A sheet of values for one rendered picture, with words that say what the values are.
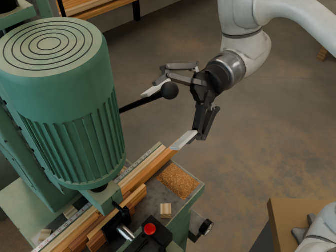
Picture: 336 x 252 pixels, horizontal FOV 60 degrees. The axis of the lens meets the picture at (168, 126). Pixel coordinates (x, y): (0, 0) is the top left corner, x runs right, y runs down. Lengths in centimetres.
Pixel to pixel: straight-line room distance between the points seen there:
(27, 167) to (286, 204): 97
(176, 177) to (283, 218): 50
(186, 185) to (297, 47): 269
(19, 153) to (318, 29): 76
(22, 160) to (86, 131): 38
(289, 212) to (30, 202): 98
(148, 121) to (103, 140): 183
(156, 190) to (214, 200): 105
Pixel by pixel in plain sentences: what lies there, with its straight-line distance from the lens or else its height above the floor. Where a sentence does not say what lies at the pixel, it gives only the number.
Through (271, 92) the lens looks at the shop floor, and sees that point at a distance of 279.
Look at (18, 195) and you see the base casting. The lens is 121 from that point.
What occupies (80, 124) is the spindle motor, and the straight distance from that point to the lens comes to 51.
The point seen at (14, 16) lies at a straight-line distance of 59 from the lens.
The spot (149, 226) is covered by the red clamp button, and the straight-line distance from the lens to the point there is 80.
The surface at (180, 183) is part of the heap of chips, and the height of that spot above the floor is 93.
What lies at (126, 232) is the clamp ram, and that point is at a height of 96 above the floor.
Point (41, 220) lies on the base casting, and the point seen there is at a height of 80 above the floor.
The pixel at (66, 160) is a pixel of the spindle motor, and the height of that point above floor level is 131.
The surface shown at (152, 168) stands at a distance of 98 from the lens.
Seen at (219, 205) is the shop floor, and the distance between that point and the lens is 199.
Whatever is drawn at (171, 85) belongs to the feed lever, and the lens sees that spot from 54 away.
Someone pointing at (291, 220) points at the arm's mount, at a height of 67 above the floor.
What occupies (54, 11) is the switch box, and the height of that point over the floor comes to 141.
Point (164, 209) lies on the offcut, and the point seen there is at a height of 93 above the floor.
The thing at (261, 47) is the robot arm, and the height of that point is 133.
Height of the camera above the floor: 176
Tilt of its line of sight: 49 degrees down
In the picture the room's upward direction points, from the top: straight up
